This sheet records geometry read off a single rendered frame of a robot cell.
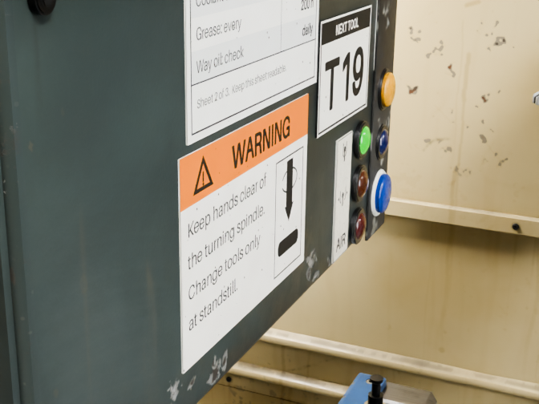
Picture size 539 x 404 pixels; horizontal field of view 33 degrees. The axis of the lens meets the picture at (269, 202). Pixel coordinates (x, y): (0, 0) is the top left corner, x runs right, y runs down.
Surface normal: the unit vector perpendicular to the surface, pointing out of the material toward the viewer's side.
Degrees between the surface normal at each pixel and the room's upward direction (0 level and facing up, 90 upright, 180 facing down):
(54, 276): 90
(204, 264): 90
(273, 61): 90
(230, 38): 90
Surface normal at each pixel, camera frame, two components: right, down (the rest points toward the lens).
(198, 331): 0.92, 0.14
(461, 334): -0.40, 0.29
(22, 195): 0.69, 0.24
